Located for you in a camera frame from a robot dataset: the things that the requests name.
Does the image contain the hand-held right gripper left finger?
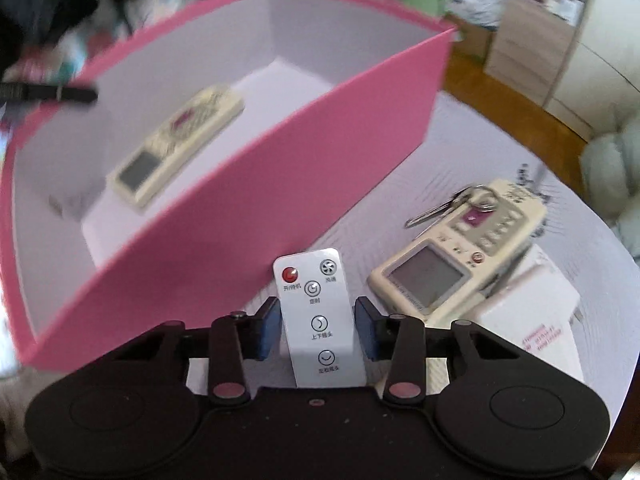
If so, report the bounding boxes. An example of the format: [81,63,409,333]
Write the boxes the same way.
[107,296,284,407]

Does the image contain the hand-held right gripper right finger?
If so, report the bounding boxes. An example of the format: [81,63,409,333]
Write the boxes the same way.
[354,296,532,407]

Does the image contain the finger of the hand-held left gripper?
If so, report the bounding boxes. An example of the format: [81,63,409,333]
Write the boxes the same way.
[0,81,99,110]

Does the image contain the small white fan remote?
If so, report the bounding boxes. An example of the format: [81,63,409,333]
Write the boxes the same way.
[272,247,368,389]

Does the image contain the wide cream remote large display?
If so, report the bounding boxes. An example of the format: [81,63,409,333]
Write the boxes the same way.
[369,178,547,323]

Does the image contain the long cream remote purple button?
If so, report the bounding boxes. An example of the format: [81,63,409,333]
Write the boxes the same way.
[106,86,246,211]

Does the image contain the pink cardboard box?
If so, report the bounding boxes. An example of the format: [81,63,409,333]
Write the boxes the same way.
[0,0,458,373]

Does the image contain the white carton red print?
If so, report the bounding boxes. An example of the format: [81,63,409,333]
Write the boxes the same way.
[460,245,587,396]

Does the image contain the white cat print mat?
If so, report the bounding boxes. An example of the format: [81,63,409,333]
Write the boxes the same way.
[185,90,640,480]

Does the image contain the pale green puffy jacket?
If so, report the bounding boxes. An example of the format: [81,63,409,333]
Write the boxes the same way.
[579,110,640,261]

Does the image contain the brown cardboard box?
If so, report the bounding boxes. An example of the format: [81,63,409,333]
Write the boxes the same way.
[452,22,496,63]

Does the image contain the wooden shelf cabinet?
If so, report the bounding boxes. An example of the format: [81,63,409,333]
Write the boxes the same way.
[485,0,593,111]

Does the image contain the light wooden wardrobe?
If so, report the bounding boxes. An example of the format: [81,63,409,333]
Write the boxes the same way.
[545,0,640,142]

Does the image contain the metal key ring with keys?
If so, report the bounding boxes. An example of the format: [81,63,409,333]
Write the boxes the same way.
[404,185,498,231]

